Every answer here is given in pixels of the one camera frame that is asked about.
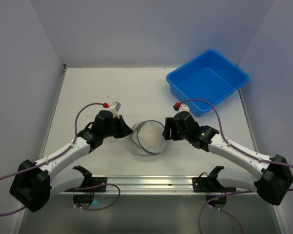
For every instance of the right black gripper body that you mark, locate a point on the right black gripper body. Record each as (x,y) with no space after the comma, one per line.
(171,130)

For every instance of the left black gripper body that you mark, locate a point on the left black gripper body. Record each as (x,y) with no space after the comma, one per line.
(119,126)

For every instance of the white mesh laundry bag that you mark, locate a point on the white mesh laundry bag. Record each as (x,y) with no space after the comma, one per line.
(147,138)

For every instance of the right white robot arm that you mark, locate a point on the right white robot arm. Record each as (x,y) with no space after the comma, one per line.
(269,177)

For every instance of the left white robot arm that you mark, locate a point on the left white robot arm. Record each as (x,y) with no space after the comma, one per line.
(36,182)

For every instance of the blue plastic tub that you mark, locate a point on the blue plastic tub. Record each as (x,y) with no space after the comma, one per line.
(209,76)

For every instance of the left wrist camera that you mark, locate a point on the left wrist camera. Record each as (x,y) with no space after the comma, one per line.
(114,108)

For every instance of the aluminium mounting rail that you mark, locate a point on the aluminium mounting rail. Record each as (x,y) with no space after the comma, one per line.
(175,184)

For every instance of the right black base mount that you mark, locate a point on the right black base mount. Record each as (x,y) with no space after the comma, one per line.
(207,183)

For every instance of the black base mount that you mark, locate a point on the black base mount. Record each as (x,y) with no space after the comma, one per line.
(88,181)
(207,183)

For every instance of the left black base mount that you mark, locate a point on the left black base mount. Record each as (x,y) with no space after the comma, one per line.
(88,181)

